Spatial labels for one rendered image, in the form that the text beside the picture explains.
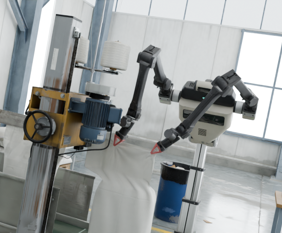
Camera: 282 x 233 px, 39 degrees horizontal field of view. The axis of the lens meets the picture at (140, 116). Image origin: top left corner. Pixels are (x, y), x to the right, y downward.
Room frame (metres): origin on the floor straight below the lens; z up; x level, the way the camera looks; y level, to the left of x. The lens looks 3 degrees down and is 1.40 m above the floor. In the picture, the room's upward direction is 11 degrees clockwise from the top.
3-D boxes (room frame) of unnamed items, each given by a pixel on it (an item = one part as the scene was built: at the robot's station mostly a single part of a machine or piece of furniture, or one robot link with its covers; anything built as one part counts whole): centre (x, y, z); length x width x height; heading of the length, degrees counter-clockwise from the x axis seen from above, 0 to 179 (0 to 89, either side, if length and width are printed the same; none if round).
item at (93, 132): (2.26, 0.25, 1.21); 0.15 x 0.15 x 0.25
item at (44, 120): (2.17, 0.51, 1.14); 0.11 x 0.06 x 0.11; 73
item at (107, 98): (2.26, 0.25, 1.35); 0.12 x 0.12 x 0.04
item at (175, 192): (4.74, -0.58, 0.32); 0.51 x 0.48 x 0.65; 163
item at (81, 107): (2.25, 0.34, 1.27); 0.12 x 0.09 x 0.09; 163
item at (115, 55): (2.40, 0.22, 1.61); 0.17 x 0.17 x 0.17
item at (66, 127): (2.36, 0.47, 1.18); 0.34 x 0.25 x 0.31; 163
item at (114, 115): (2.27, 0.15, 1.25); 0.10 x 0.08 x 0.12; 8
